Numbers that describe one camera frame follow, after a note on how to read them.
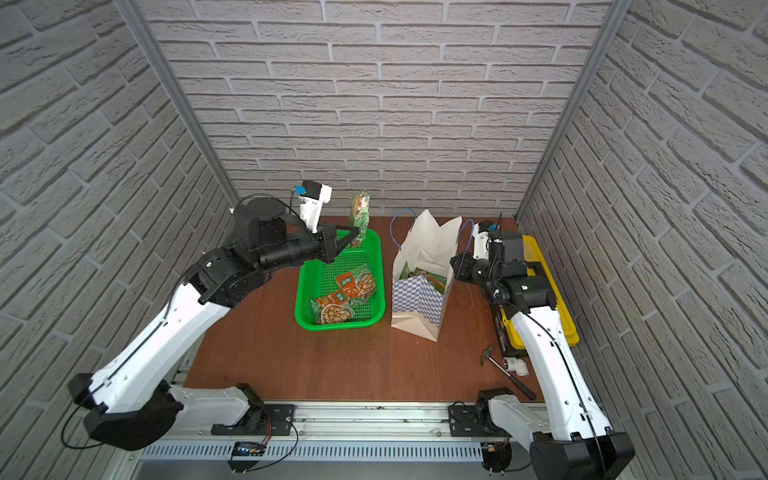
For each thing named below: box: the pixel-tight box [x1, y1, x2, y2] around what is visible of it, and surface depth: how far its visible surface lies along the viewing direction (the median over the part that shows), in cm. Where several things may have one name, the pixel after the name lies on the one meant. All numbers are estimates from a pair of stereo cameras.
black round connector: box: [481, 442, 513, 477], surface depth 72 cm
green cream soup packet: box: [310, 292, 356, 325], surface depth 92 cm
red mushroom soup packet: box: [335, 264, 377, 299], surface depth 100 cm
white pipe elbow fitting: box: [503, 357, 529, 377], surface depth 83 cm
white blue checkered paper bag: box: [391, 209, 462, 343], surface depth 84 cm
